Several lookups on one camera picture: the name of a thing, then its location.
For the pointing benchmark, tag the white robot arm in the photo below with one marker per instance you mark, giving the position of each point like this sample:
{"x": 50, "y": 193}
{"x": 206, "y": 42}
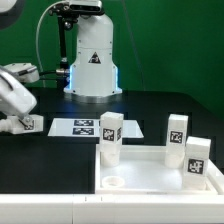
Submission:
{"x": 10, "y": 10}

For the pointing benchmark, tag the white sheet with tags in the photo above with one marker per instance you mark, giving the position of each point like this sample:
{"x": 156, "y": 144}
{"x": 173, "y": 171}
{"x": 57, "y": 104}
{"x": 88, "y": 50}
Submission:
{"x": 64, "y": 127}

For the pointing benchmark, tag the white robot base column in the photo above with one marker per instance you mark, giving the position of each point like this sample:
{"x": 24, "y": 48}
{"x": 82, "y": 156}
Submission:
{"x": 93, "y": 75}

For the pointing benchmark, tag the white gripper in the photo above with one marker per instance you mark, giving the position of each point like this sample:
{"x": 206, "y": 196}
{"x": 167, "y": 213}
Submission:
{"x": 15, "y": 99}

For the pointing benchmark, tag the white square tabletop tray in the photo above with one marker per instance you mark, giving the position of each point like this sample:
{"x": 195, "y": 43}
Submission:
{"x": 141, "y": 171}

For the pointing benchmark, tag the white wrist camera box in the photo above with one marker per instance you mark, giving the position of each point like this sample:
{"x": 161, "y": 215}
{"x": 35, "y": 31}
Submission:
{"x": 23, "y": 72}

